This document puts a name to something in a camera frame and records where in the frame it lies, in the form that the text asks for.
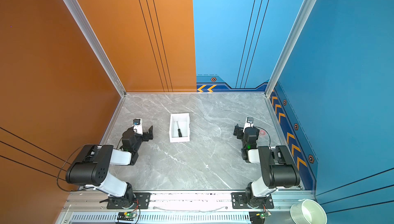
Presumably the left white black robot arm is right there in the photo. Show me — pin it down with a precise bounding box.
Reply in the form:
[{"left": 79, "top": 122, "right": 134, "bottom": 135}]
[{"left": 65, "top": 121, "right": 153, "bottom": 210}]

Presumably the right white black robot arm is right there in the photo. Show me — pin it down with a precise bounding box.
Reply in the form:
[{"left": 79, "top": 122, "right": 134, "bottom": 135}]
[{"left": 231, "top": 124, "right": 301, "bottom": 209}]

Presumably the white plastic bin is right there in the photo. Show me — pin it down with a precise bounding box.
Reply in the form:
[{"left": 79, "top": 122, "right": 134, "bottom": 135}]
[{"left": 169, "top": 113, "right": 190, "bottom": 143}]

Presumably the left green circuit board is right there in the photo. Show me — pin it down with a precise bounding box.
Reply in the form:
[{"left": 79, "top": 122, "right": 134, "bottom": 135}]
[{"left": 117, "top": 212, "right": 137, "bottom": 224}]

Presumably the green circuit board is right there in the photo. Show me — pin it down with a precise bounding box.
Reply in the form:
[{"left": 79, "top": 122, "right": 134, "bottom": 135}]
[
  {"left": 117, "top": 212, "right": 137, "bottom": 224},
  {"left": 249, "top": 211, "right": 272, "bottom": 224}
]

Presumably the right green circuit board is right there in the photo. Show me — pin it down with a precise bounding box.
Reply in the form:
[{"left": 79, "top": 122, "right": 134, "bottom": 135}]
[{"left": 249, "top": 211, "right": 272, "bottom": 224}]

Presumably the white round bucket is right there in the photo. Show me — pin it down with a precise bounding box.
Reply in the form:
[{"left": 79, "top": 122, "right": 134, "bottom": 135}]
[{"left": 290, "top": 199, "right": 327, "bottom": 224}]

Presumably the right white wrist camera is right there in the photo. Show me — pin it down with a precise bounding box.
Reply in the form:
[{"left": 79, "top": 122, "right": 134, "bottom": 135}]
[{"left": 243, "top": 117, "right": 254, "bottom": 132}]

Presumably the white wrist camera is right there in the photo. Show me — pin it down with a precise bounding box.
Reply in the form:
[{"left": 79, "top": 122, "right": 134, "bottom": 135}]
[
  {"left": 132, "top": 118, "right": 143, "bottom": 135},
  {"left": 243, "top": 117, "right": 254, "bottom": 132}
]

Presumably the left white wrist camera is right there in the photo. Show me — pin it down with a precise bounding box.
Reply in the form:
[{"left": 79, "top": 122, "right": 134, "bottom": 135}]
[{"left": 132, "top": 118, "right": 143, "bottom": 135}]

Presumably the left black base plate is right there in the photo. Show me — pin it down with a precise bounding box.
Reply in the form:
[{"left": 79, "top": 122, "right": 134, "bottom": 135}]
[{"left": 106, "top": 192, "right": 151, "bottom": 210}]

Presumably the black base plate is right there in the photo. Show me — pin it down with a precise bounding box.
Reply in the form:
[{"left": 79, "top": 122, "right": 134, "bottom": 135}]
[
  {"left": 106, "top": 192, "right": 151, "bottom": 210},
  {"left": 231, "top": 192, "right": 274, "bottom": 210}
]

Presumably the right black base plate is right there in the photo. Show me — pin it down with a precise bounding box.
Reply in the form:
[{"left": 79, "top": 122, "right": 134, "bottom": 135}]
[{"left": 231, "top": 192, "right": 274, "bottom": 210}]

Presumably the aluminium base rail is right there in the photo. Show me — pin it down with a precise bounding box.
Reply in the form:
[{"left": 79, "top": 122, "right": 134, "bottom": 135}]
[{"left": 55, "top": 189, "right": 316, "bottom": 224}]

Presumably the right aluminium corner post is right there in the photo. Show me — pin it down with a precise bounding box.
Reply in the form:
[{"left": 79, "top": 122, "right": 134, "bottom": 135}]
[{"left": 265, "top": 0, "right": 317, "bottom": 98}]

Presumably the aluminium corner post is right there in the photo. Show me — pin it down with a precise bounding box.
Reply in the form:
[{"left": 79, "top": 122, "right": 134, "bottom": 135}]
[
  {"left": 63, "top": 0, "right": 127, "bottom": 98},
  {"left": 265, "top": 0, "right": 317, "bottom": 98}
]

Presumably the left aluminium corner post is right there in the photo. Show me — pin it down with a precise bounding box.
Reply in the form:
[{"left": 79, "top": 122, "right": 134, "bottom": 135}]
[{"left": 63, "top": 0, "right": 127, "bottom": 98}]

